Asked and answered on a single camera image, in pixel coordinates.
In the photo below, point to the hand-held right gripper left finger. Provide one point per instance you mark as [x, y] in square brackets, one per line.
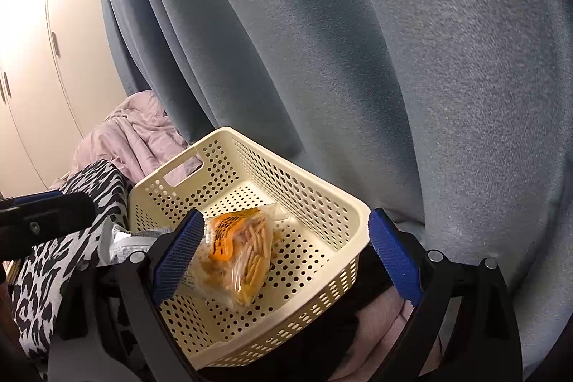
[175, 259]

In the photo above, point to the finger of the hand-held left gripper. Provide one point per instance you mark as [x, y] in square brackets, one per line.
[49, 221]
[42, 196]

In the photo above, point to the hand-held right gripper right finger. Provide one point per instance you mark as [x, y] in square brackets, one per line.
[396, 256]

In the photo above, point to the silver white snack packet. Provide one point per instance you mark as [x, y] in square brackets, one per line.
[123, 243]

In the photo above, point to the clear orange label snack packet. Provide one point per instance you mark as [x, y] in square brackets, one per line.
[241, 256]

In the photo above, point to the cream perforated plastic basket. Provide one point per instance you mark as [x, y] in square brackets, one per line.
[286, 194]

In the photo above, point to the black white leopard print blanket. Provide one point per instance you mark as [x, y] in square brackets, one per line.
[53, 274]

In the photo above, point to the pink cloth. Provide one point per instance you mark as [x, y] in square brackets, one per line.
[380, 346]

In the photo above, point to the dark cloth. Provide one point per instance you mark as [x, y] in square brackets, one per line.
[331, 328]

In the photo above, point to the pink duvet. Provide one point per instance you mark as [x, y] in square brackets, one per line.
[130, 136]

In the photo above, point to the white wardrobe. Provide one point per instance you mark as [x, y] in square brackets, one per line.
[49, 64]

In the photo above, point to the grey blue curtain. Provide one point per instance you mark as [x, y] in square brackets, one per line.
[340, 51]

